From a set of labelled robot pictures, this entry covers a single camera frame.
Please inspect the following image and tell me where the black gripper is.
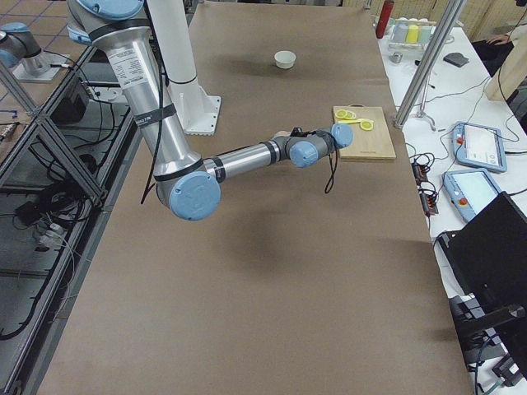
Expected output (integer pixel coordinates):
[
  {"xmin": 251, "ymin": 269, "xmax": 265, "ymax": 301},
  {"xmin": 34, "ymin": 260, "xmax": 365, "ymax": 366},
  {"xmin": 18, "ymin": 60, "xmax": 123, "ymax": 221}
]
[{"xmin": 290, "ymin": 127, "xmax": 308, "ymax": 137}]

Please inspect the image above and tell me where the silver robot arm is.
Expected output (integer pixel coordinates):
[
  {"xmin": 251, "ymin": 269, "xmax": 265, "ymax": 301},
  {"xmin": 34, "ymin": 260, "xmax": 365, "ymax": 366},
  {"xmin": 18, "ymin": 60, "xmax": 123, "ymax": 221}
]
[
  {"xmin": 1, "ymin": 22, "xmax": 42, "ymax": 68},
  {"xmin": 68, "ymin": 1, "xmax": 353, "ymax": 221}
]

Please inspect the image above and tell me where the lemon slice pair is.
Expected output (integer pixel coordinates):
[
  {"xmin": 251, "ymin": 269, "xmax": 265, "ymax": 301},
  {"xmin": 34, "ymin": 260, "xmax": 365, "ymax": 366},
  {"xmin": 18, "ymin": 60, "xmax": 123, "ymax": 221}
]
[{"xmin": 334, "ymin": 109, "xmax": 357, "ymax": 120}]

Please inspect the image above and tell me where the white ceramic bowl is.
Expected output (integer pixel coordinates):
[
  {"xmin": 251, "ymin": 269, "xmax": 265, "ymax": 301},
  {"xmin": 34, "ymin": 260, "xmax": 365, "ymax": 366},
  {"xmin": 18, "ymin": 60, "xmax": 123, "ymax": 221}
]
[{"xmin": 274, "ymin": 50, "xmax": 296, "ymax": 70}]

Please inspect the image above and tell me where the wooden cutting board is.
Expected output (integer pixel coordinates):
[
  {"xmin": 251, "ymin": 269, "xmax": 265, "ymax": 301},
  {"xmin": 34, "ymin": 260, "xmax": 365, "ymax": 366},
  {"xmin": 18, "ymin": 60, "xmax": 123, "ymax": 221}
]
[{"xmin": 333, "ymin": 105, "xmax": 396, "ymax": 161}]

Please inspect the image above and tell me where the small metal cylinder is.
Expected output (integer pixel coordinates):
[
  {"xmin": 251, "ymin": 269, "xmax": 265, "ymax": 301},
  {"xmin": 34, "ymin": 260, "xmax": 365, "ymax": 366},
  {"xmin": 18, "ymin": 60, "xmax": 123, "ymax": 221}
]
[{"xmin": 389, "ymin": 52, "xmax": 403, "ymax": 64}]

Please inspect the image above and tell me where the grey cup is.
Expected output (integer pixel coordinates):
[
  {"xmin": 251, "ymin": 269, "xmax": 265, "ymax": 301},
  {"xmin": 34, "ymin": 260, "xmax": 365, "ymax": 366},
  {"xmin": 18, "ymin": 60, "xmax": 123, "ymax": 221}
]
[{"xmin": 392, "ymin": 22, "xmax": 408, "ymax": 43}]

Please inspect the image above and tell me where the yellow cup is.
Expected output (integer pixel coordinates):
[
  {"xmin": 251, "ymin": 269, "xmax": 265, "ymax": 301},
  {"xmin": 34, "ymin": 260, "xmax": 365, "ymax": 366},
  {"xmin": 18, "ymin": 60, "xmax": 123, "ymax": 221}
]
[{"xmin": 405, "ymin": 25, "xmax": 419, "ymax": 44}]

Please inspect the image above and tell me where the red bottle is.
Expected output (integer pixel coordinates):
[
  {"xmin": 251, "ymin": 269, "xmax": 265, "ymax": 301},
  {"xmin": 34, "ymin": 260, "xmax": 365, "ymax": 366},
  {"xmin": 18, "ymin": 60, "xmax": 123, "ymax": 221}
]
[{"xmin": 375, "ymin": 0, "xmax": 394, "ymax": 39}]

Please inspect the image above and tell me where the small black square pad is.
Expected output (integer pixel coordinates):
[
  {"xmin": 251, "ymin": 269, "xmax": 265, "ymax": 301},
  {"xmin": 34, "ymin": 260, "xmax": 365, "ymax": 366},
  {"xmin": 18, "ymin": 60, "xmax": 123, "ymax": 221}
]
[{"xmin": 443, "ymin": 53, "xmax": 469, "ymax": 67}]

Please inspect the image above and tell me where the blue teach pendant far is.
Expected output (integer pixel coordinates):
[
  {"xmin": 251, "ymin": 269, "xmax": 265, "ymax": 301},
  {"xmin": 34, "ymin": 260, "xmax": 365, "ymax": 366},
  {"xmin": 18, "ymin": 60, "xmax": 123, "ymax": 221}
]
[{"xmin": 452, "ymin": 122, "xmax": 507, "ymax": 173}]

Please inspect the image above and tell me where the blue teach pendant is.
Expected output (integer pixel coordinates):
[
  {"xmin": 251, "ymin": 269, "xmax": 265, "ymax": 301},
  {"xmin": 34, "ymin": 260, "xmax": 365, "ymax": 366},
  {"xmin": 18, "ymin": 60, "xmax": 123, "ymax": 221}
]
[
  {"xmin": 443, "ymin": 168, "xmax": 501, "ymax": 222},
  {"xmin": 452, "ymin": 122, "xmax": 507, "ymax": 173}
]

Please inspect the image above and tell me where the blue teach pendant near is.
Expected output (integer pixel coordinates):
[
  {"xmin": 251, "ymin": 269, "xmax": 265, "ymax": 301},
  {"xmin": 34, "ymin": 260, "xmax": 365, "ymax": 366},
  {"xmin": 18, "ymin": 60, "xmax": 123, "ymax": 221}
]
[{"xmin": 443, "ymin": 168, "xmax": 501, "ymax": 222}]

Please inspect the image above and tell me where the lemon slice near handle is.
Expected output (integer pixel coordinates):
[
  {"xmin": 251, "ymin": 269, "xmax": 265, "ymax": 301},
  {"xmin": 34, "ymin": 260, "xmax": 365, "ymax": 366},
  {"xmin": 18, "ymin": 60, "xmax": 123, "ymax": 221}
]
[{"xmin": 359, "ymin": 118, "xmax": 374, "ymax": 131}]

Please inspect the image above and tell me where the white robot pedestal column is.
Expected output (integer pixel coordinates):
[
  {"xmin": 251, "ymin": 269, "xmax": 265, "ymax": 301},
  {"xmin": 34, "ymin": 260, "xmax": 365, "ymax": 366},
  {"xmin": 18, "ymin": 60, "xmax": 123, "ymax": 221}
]
[{"xmin": 147, "ymin": 0, "xmax": 222, "ymax": 136}]

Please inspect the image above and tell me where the aluminium frame post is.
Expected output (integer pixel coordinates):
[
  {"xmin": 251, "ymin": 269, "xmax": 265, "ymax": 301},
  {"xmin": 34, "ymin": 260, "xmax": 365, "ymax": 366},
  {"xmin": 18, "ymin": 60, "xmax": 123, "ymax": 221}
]
[{"xmin": 394, "ymin": 0, "xmax": 467, "ymax": 131}]

